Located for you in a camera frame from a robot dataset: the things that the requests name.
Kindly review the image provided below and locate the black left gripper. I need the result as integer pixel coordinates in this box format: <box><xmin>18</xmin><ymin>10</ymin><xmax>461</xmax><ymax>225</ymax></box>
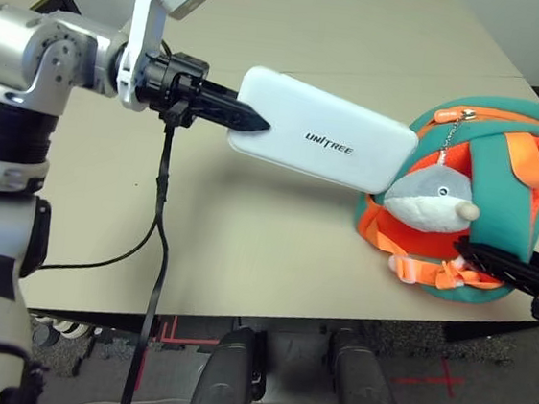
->
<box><xmin>135</xmin><ymin>48</ymin><xmax>278</xmax><ymax>138</ymax></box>

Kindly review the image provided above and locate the thin black cable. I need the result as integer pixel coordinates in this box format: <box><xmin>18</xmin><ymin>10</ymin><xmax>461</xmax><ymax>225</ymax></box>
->
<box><xmin>33</xmin><ymin>206</ymin><xmax>165</xmax><ymax>282</ymax></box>

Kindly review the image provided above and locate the white plastic object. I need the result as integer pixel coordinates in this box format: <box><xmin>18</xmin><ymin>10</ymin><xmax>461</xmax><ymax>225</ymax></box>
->
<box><xmin>26</xmin><ymin>312</ymin><xmax>97</xmax><ymax>345</ymax></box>

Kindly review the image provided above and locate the dark grey right robot leg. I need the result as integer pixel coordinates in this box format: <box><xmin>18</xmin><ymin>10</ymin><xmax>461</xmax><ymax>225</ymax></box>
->
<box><xmin>323</xmin><ymin>326</ymin><xmax>407</xmax><ymax>404</ymax></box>

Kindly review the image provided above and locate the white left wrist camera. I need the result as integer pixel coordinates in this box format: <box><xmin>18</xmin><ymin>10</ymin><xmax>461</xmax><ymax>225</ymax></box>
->
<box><xmin>113</xmin><ymin>0</ymin><xmax>213</xmax><ymax>119</ymax></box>

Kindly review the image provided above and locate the orange teal backpack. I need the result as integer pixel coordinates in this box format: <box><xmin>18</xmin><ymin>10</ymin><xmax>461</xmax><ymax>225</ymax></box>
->
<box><xmin>345</xmin><ymin>83</ymin><xmax>539</xmax><ymax>312</ymax></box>

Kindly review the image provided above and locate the dark grey left robot leg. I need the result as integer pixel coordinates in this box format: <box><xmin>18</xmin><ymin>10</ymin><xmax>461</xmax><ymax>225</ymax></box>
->
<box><xmin>189</xmin><ymin>321</ymin><xmax>270</xmax><ymax>404</ymax></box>

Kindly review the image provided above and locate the dark grey robot leg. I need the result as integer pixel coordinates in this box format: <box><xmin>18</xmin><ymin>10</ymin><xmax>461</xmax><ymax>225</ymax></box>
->
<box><xmin>189</xmin><ymin>321</ymin><xmax>270</xmax><ymax>404</ymax></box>
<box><xmin>323</xmin><ymin>326</ymin><xmax>407</xmax><ymax>404</ymax></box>

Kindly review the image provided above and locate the black flat cable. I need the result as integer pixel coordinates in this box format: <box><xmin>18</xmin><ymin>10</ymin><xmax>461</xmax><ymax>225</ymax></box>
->
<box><xmin>116</xmin><ymin>119</ymin><xmax>184</xmax><ymax>404</ymax></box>

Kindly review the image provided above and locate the grey white plush toy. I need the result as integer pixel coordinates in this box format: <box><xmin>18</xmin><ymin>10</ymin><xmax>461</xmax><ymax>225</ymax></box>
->
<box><xmin>381</xmin><ymin>99</ymin><xmax>493</xmax><ymax>238</ymax></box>

